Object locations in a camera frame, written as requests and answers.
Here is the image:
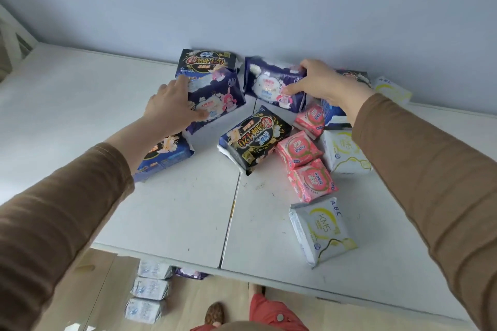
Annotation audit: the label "person's right forearm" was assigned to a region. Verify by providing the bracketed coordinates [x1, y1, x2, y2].
[347, 88, 497, 331]

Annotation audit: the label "brown patterned shoe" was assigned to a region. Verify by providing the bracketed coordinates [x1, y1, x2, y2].
[204, 302, 226, 326]

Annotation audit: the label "red trousers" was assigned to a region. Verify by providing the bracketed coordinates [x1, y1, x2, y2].
[190, 292, 310, 331]

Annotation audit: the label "black pad packet gold print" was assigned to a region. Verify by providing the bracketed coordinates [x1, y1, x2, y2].
[218, 104, 293, 176]

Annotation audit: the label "white pad packet blue print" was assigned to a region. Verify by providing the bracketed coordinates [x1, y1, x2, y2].
[124, 297, 167, 325]
[137, 259, 174, 280]
[131, 276, 172, 301]

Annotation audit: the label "person's right hand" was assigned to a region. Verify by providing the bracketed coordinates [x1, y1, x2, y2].
[281, 58, 376, 125]

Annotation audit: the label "white pad packet yellow print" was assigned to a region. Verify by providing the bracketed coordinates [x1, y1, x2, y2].
[372, 76, 413, 107]
[288, 197, 358, 269]
[319, 129, 374, 176]

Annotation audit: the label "purple pad packet white cloud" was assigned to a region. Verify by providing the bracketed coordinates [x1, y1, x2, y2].
[243, 56, 308, 114]

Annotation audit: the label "white wooden frame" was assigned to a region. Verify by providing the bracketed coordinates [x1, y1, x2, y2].
[0, 4, 40, 84]

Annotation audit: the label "navy pad packet white flower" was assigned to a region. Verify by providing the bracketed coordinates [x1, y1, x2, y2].
[133, 132, 195, 183]

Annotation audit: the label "navy pad packet gold print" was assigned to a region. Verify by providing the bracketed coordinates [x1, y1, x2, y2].
[176, 48, 238, 76]

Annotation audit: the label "purple pad packet pink bunny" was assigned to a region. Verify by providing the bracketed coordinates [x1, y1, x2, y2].
[175, 69, 247, 135]

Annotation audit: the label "navy and white pad packet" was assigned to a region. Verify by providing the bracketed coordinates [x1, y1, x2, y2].
[321, 69, 374, 130]

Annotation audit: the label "person's left forearm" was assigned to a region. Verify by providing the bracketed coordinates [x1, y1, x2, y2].
[0, 117, 183, 331]

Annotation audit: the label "person's left hand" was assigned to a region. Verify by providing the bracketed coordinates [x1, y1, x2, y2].
[144, 75, 210, 137]

